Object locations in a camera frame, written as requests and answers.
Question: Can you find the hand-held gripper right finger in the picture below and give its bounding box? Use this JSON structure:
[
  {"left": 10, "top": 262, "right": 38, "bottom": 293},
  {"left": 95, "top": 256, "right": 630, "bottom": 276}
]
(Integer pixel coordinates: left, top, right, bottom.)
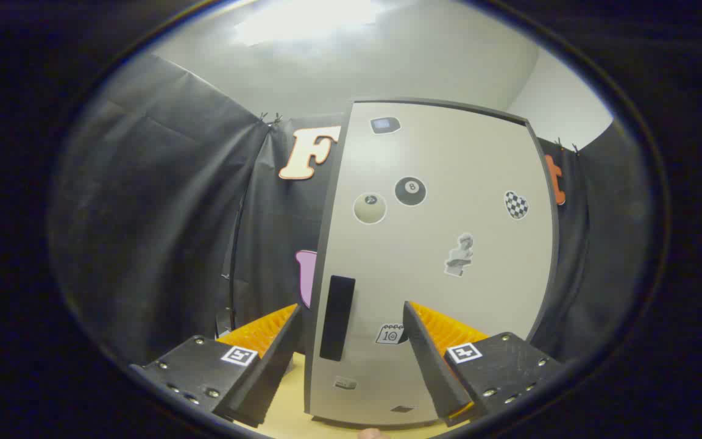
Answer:
[{"left": 403, "top": 301, "right": 565, "bottom": 427}]

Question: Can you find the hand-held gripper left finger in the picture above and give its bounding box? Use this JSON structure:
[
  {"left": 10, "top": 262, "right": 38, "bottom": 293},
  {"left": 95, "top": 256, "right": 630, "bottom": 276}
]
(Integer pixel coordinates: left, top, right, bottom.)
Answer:
[{"left": 129, "top": 303, "right": 303, "bottom": 429}]

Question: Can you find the black backdrop cloth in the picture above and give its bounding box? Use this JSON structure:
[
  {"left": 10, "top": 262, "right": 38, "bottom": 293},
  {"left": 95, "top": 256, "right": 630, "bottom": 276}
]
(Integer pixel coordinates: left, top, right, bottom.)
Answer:
[{"left": 49, "top": 52, "right": 653, "bottom": 366}]

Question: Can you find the white cabinet door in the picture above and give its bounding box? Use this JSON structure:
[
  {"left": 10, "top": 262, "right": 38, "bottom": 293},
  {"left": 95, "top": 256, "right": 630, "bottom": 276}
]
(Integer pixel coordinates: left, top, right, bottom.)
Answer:
[{"left": 311, "top": 101, "right": 556, "bottom": 426}]

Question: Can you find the black door handle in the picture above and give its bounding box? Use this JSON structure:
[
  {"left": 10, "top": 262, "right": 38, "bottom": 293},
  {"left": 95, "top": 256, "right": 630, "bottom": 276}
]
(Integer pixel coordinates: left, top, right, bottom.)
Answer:
[{"left": 319, "top": 276, "right": 356, "bottom": 362}]

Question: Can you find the grey cabinet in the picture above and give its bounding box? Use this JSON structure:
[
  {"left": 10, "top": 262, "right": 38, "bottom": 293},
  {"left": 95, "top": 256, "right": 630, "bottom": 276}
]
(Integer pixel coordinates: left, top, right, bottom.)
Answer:
[{"left": 302, "top": 96, "right": 562, "bottom": 421}]

